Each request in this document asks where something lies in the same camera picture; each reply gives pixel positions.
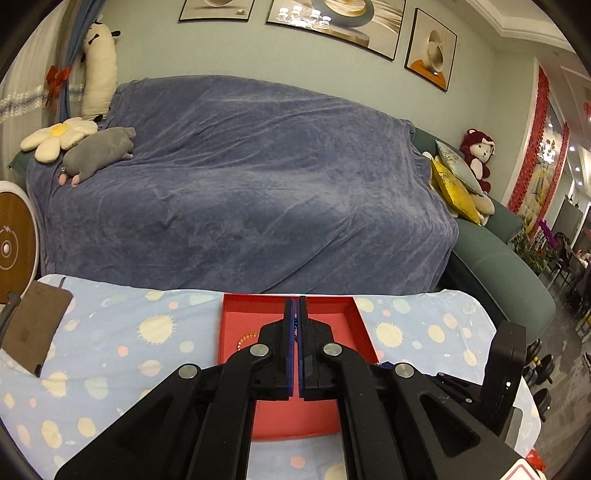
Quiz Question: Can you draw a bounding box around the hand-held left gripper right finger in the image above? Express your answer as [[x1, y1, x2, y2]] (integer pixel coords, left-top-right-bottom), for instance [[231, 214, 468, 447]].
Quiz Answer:
[[298, 295, 527, 480]]

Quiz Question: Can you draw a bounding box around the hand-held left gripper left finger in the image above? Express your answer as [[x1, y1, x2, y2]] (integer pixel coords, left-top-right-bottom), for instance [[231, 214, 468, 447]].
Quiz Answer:
[[54, 298, 295, 480]]

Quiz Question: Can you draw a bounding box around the red cardboard box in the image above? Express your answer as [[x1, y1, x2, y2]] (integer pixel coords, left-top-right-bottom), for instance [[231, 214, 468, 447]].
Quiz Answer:
[[217, 293, 382, 440]]

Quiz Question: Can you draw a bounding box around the red and white packet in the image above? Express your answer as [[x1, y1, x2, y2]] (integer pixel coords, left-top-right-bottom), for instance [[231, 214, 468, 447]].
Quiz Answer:
[[499, 450, 549, 480]]

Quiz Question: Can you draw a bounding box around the green sofa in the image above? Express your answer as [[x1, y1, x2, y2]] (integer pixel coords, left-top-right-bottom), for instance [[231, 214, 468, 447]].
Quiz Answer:
[[4, 127, 556, 340]]

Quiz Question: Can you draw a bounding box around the potted green plant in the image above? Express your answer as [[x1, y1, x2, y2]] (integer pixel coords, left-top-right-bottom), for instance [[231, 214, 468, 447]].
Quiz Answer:
[[514, 222, 551, 274]]

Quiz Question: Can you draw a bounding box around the blue-grey sofa blanket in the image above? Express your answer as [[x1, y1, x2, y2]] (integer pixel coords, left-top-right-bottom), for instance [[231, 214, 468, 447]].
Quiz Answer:
[[25, 75, 461, 296]]

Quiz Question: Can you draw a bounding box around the cream plush toy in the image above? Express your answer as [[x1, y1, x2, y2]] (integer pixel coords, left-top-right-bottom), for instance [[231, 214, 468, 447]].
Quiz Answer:
[[473, 193, 496, 227]]

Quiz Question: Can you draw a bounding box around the planet-printed light blue sheet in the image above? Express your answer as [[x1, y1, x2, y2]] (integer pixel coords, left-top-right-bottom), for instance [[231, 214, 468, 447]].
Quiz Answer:
[[0, 274, 542, 480]]

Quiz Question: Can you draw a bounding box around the yellow cushion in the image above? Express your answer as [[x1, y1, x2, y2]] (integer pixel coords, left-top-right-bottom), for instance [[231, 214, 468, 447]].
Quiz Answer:
[[430, 157, 482, 226]]

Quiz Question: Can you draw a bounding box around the grey patterned cushion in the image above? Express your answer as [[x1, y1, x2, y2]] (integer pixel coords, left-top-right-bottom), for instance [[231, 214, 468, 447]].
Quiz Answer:
[[435, 140, 484, 195]]

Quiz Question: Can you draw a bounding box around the red monkey plush toy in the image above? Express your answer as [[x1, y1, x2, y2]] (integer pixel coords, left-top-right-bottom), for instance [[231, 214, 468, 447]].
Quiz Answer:
[[460, 128, 496, 195]]

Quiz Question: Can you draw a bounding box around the grey plush toy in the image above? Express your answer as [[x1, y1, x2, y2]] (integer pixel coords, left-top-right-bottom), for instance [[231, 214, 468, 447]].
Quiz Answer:
[[58, 127, 137, 186]]

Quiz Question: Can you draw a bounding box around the round white appliance wooden disc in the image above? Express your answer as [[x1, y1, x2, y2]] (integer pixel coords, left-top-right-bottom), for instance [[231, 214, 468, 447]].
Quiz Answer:
[[0, 181, 41, 305]]

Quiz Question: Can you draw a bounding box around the flower-shaped cushion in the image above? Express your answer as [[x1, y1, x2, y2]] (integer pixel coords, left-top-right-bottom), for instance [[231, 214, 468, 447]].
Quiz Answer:
[[20, 117, 99, 164]]

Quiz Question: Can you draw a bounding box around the framed picture orange cup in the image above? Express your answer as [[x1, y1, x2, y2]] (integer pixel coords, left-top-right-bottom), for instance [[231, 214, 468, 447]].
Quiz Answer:
[[404, 8, 459, 93]]

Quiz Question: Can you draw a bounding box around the long cream plush pillow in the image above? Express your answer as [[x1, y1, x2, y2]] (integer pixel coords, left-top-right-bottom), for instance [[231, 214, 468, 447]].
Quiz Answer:
[[81, 21, 122, 122]]

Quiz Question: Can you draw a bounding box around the red bow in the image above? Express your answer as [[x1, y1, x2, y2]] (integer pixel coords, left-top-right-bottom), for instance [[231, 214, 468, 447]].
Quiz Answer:
[[45, 66, 73, 94]]

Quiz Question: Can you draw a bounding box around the blue curtain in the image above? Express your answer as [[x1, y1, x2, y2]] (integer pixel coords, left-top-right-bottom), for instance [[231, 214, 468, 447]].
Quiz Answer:
[[58, 0, 108, 118]]

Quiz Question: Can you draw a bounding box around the white curtain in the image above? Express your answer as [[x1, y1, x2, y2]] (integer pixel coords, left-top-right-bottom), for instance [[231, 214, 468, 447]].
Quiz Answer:
[[0, 55, 63, 127]]

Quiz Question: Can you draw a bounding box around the red paper wall decoration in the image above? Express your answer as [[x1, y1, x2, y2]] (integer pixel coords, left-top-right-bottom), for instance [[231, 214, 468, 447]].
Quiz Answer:
[[507, 58, 572, 223]]

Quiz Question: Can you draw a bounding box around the wide framed wall picture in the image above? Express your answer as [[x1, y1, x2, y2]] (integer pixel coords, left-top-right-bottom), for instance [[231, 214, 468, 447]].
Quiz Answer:
[[266, 0, 407, 61]]

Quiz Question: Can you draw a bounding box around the small framed wall picture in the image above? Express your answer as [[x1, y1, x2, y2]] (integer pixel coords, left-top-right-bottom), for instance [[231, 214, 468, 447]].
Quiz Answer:
[[178, 0, 256, 24]]

